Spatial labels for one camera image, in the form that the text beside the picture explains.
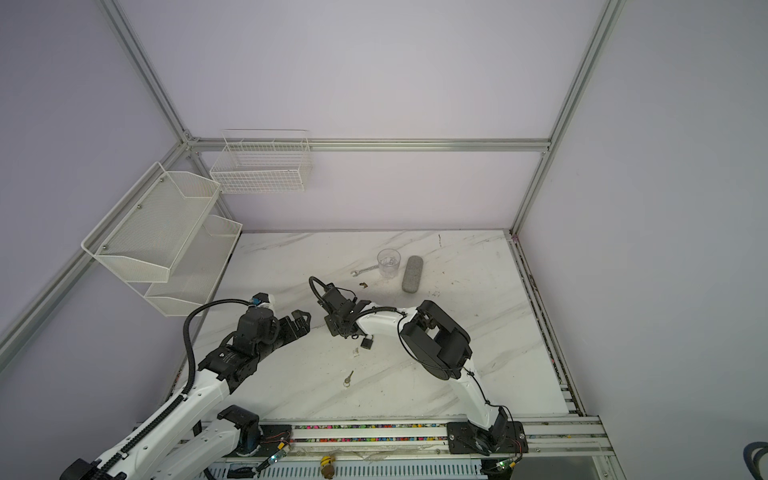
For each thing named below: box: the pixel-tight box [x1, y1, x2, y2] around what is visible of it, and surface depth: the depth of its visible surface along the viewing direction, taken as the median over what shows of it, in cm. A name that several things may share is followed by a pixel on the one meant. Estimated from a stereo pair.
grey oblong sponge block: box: [402, 255, 424, 294], surface depth 106 cm
